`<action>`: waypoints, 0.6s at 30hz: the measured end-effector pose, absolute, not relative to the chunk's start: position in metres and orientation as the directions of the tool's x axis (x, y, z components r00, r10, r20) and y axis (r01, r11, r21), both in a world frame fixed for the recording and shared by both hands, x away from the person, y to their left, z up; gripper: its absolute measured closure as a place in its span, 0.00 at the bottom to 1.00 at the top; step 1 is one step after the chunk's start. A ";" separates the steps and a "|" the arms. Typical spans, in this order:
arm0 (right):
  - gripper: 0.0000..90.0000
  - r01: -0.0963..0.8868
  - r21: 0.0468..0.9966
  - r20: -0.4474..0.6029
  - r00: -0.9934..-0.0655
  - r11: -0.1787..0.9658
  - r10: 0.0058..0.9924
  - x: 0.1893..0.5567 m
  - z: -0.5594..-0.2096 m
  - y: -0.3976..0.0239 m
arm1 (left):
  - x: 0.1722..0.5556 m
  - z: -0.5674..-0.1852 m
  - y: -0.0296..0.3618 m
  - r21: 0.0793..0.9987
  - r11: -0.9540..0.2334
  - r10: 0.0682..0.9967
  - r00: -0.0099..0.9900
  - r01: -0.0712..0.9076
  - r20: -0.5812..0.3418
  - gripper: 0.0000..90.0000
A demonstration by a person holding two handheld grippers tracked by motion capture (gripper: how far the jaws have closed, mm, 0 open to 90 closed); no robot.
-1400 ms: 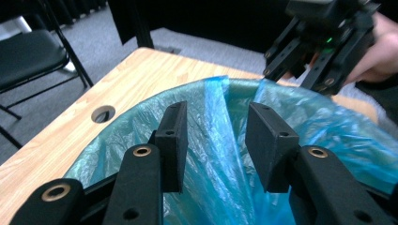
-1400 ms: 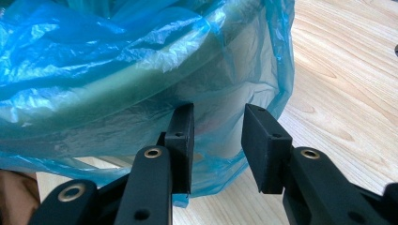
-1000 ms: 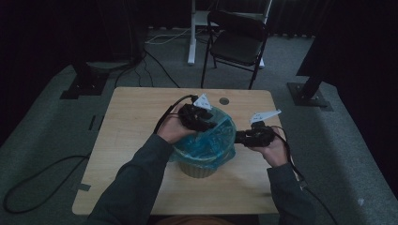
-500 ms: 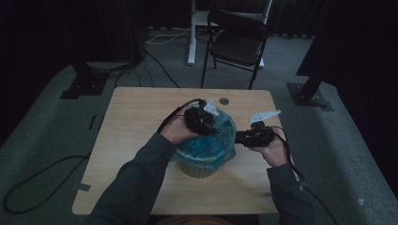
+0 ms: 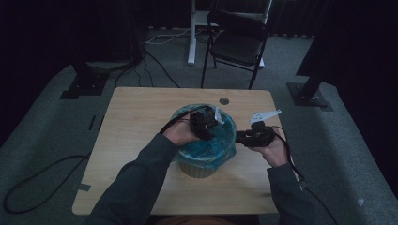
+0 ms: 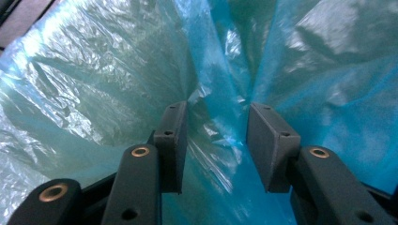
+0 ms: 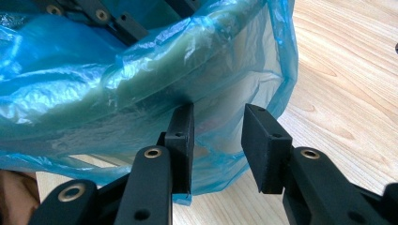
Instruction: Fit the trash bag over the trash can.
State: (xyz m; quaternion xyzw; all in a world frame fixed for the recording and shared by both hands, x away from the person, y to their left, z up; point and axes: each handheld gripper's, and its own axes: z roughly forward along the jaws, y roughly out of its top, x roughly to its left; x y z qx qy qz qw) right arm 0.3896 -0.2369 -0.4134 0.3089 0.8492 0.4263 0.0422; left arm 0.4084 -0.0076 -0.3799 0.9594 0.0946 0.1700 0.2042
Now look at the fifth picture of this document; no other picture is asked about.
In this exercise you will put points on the blue plastic bag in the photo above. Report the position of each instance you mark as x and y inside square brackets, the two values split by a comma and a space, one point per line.
[212, 150]

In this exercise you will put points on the green plastic bin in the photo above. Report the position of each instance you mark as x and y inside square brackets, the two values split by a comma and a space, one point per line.
[198, 170]

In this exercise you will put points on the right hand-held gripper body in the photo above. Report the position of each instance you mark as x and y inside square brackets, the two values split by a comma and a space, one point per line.
[261, 136]

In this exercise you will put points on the round table grommet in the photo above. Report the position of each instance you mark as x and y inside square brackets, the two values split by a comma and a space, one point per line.
[224, 101]

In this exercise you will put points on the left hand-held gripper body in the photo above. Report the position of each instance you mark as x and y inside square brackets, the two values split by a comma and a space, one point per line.
[202, 120]

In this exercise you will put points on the black folding chair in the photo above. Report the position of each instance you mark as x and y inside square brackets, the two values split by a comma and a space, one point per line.
[237, 47]

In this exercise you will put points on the black stand base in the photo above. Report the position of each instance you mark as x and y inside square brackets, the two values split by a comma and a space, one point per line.
[84, 86]
[308, 97]

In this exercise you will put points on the grey tape strip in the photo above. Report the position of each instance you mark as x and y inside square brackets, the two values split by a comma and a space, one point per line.
[84, 187]

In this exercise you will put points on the dark curtain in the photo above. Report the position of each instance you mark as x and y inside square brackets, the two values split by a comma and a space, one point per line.
[291, 18]

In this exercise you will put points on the person's left hand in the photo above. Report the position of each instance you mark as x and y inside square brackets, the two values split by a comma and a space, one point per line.
[180, 132]

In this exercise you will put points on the person's right hand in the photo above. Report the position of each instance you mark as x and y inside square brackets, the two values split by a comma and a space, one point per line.
[275, 153]

